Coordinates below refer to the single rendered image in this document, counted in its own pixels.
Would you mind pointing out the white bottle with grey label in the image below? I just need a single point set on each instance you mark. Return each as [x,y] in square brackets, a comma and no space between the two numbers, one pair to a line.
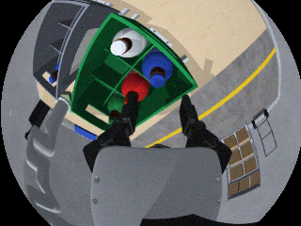
[128,40]

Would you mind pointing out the blue bottle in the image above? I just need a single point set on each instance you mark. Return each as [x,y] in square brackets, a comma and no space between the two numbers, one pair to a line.
[53,76]
[157,66]

